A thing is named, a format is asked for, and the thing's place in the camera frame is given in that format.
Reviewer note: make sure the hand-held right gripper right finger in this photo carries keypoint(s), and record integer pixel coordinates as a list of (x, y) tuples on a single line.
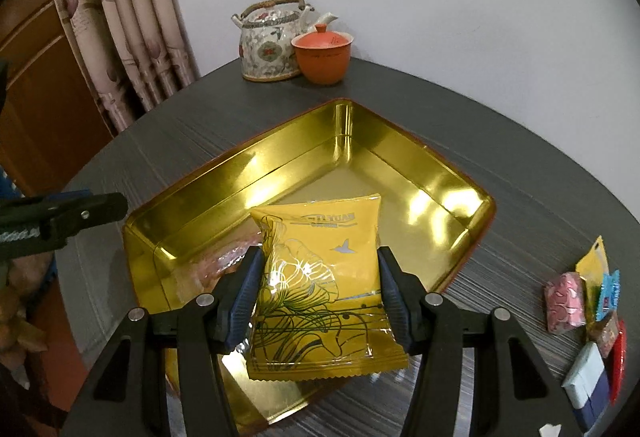
[(392, 292)]

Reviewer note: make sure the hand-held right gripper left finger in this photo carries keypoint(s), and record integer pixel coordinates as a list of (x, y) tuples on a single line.
[(245, 297)]

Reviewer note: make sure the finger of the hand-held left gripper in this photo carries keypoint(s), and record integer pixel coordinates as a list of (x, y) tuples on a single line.
[(95, 209)]

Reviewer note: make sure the clear orange snack packet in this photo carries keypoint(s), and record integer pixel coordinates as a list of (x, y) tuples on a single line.
[(220, 262)]

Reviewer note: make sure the yellow flower print snack packet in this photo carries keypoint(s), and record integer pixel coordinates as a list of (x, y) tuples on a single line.
[(592, 262), (320, 277)]

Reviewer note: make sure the red tin box gold inside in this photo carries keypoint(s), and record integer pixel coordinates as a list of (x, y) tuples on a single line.
[(350, 157)]

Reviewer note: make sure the pink patterned snack packet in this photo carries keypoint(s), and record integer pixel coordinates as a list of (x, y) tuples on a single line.
[(565, 304)]

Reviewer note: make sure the light blue snack packet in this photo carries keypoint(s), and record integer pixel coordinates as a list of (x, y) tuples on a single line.
[(582, 367)]

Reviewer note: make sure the brown snack packet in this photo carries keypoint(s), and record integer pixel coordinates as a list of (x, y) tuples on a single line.
[(606, 332)]

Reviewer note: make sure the blue candy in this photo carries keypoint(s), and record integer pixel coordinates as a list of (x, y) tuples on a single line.
[(610, 292)]

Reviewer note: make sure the navy blue snack packet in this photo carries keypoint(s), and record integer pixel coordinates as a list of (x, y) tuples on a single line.
[(597, 402)]

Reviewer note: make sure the red snack packet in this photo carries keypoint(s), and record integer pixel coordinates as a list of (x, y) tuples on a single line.
[(620, 357)]

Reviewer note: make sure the wooden door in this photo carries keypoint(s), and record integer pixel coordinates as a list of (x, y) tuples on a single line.
[(45, 117)]

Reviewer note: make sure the beige patterned curtain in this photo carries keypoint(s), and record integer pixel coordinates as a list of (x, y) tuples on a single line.
[(125, 17)]

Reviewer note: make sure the floral ceramic teapot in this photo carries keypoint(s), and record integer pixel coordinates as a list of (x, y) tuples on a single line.
[(265, 52)]

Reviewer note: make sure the orange lidded tea cup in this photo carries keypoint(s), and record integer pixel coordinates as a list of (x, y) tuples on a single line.
[(322, 62)]

